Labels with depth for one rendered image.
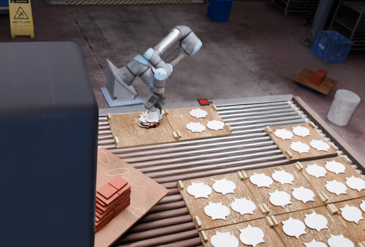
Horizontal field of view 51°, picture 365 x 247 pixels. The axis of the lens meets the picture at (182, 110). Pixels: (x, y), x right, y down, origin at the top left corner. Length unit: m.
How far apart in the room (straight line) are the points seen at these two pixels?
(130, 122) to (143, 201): 0.80
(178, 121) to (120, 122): 0.41
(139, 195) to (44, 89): 1.79
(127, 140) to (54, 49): 2.22
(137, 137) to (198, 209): 0.68
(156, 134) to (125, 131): 0.21
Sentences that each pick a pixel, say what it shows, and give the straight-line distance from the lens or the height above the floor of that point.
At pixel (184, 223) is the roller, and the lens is 2.12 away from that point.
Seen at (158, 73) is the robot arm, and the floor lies 1.35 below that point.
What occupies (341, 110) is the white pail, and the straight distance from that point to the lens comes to 5.04.
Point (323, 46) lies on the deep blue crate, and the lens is 6.77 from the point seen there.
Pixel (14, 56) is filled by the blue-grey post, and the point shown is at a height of 2.40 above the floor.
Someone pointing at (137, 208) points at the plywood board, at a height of 1.04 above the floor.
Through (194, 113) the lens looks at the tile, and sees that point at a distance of 2.83.
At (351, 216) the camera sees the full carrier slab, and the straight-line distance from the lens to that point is 2.50.
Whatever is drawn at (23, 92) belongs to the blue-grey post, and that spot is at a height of 2.40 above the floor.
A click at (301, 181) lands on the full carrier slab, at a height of 0.94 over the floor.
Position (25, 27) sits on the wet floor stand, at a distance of 5.87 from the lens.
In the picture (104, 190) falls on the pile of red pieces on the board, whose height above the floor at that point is 1.20.
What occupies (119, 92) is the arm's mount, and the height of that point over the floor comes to 0.95.
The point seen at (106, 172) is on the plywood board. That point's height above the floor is 1.04.
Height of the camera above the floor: 2.54
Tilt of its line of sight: 34 degrees down
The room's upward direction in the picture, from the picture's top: 10 degrees clockwise
